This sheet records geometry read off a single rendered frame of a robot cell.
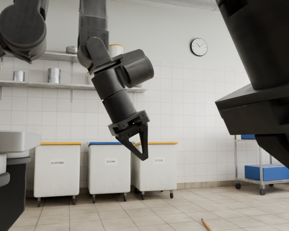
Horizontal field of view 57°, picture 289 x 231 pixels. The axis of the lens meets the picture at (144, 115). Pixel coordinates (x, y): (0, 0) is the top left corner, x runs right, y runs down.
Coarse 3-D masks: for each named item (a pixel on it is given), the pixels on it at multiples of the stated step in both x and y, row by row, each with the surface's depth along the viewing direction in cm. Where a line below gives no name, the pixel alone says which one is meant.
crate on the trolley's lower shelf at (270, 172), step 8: (248, 168) 420; (256, 168) 405; (264, 168) 395; (272, 168) 402; (280, 168) 408; (248, 176) 420; (256, 176) 405; (264, 176) 394; (272, 176) 400; (280, 176) 407; (288, 176) 414
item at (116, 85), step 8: (120, 64) 55; (96, 72) 55; (104, 72) 53; (112, 72) 54; (120, 72) 57; (96, 80) 54; (104, 80) 53; (112, 80) 54; (120, 80) 55; (128, 80) 56; (96, 88) 55; (104, 88) 54; (112, 88) 54; (120, 88) 54; (104, 96) 54
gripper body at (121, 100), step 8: (112, 96) 54; (120, 96) 54; (128, 96) 56; (104, 104) 55; (112, 104) 54; (120, 104) 54; (128, 104) 55; (112, 112) 54; (120, 112) 54; (128, 112) 54; (136, 112) 56; (144, 112) 53; (112, 120) 55; (120, 120) 54; (128, 120) 52; (120, 128) 51
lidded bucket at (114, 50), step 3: (111, 45) 394; (114, 45) 393; (117, 45) 394; (120, 45) 395; (111, 48) 394; (114, 48) 393; (117, 48) 394; (120, 48) 396; (123, 48) 407; (111, 51) 394; (114, 51) 393; (117, 51) 394; (120, 51) 396; (111, 54) 394; (114, 54) 393; (117, 54) 394; (111, 57) 394
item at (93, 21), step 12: (84, 0) 53; (96, 0) 54; (84, 12) 53; (96, 12) 54; (84, 24) 52; (96, 24) 53; (84, 36) 52; (96, 36) 53; (108, 36) 54; (84, 48) 52; (108, 48) 53; (84, 60) 54
